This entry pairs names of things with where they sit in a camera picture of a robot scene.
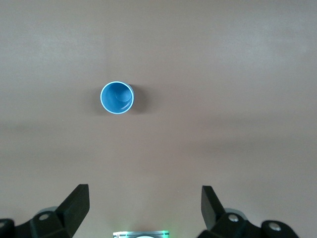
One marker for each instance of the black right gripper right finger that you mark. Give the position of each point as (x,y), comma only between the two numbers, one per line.
(210,210)

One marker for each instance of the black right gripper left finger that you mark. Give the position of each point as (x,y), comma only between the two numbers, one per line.
(71,210)

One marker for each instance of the blue plastic cup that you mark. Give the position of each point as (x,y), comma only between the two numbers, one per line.
(115,100)

